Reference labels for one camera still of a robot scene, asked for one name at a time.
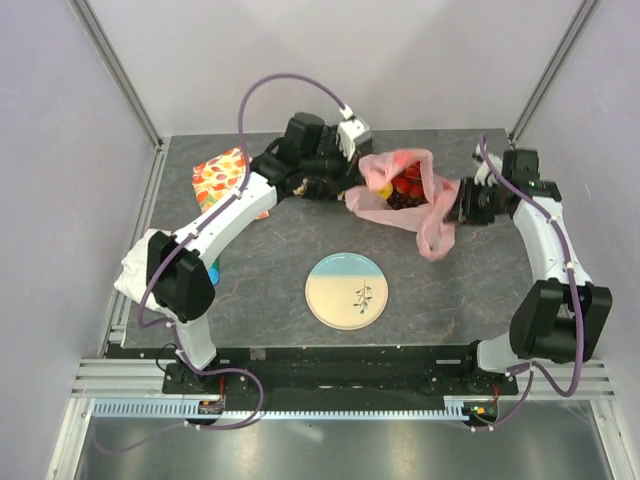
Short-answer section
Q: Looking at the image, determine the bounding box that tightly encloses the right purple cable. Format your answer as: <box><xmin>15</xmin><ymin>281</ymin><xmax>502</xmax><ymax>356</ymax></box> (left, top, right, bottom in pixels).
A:
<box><xmin>449</xmin><ymin>134</ymin><xmax>587</xmax><ymax>434</ymax></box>

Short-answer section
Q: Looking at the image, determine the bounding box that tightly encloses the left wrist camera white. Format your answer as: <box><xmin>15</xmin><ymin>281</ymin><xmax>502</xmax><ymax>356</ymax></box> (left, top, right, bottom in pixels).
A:
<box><xmin>337</xmin><ymin>116</ymin><xmax>373</xmax><ymax>161</ymax></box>

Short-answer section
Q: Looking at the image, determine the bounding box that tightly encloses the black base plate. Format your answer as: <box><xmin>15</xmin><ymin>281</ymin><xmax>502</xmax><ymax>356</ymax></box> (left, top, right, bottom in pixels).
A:
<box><xmin>162</xmin><ymin>342</ymin><xmax>518</xmax><ymax>397</ymax></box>

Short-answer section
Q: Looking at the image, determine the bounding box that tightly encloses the orange floral cloth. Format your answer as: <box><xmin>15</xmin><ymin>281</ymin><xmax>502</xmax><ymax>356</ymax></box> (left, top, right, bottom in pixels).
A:
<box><xmin>191</xmin><ymin>147</ymin><xmax>246</xmax><ymax>213</ymax></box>

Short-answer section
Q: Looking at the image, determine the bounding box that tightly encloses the beige blue ceramic plate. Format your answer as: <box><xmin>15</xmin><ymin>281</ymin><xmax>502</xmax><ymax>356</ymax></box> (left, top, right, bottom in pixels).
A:
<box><xmin>305</xmin><ymin>253</ymin><xmax>389</xmax><ymax>331</ymax></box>

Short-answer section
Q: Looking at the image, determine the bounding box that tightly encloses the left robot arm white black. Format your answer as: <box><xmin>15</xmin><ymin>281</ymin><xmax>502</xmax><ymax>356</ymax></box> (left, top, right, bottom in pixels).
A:
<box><xmin>139</xmin><ymin>113</ymin><xmax>372</xmax><ymax>393</ymax></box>

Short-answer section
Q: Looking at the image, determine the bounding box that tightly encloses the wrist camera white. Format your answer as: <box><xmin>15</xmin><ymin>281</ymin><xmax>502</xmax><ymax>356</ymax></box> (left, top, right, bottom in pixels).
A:
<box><xmin>337</xmin><ymin>116</ymin><xmax>373</xmax><ymax>161</ymax></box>
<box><xmin>472</xmin><ymin>151</ymin><xmax>503</xmax><ymax>187</ymax></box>

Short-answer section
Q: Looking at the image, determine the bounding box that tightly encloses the red fake lychee bunch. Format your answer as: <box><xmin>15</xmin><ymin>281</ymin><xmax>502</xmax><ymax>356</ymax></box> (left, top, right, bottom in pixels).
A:
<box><xmin>391</xmin><ymin>165</ymin><xmax>424</xmax><ymax>199</ymax></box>

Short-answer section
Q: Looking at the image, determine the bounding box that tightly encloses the black beige plush cloth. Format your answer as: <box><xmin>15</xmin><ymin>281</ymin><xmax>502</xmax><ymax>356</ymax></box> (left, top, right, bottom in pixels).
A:
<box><xmin>249</xmin><ymin>134</ymin><xmax>376</xmax><ymax>203</ymax></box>

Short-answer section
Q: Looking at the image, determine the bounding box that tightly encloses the yellow fake lemon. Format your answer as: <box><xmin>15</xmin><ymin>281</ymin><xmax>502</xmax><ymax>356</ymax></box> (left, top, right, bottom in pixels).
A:
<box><xmin>377</xmin><ymin>183</ymin><xmax>394</xmax><ymax>200</ymax></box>

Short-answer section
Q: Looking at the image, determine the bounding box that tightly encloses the grey slotted cable duct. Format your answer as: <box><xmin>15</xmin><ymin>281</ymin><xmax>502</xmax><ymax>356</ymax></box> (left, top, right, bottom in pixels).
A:
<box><xmin>92</xmin><ymin>398</ymin><xmax>471</xmax><ymax>421</ymax></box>

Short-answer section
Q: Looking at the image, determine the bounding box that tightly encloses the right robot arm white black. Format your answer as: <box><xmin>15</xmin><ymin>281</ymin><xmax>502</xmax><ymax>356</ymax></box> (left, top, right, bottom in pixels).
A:
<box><xmin>447</xmin><ymin>146</ymin><xmax>613</xmax><ymax>394</ymax></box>

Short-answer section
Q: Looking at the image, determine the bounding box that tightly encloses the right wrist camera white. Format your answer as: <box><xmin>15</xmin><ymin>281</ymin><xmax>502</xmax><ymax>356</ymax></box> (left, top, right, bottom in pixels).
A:
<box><xmin>472</xmin><ymin>151</ymin><xmax>503</xmax><ymax>187</ymax></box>

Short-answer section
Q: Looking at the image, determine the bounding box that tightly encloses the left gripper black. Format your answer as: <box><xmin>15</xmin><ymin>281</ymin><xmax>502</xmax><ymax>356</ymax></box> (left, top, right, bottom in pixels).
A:
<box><xmin>302</xmin><ymin>137</ymin><xmax>367</xmax><ymax>197</ymax></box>

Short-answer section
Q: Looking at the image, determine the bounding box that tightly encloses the purple fake grape bunch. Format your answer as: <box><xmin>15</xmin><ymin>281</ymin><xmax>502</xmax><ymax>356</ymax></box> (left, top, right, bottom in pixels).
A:
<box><xmin>387</xmin><ymin>191</ymin><xmax>427</xmax><ymax>210</ymax></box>

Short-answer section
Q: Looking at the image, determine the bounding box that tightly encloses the pink plastic bag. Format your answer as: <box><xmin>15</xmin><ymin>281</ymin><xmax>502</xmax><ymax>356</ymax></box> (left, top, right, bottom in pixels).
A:
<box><xmin>344</xmin><ymin>148</ymin><xmax>460</xmax><ymax>260</ymax></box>

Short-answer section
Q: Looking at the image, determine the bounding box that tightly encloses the colourful cartoon cloth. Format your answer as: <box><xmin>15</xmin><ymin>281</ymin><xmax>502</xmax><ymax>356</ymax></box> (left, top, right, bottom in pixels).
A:
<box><xmin>113</xmin><ymin>228</ymin><xmax>221</xmax><ymax>311</ymax></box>

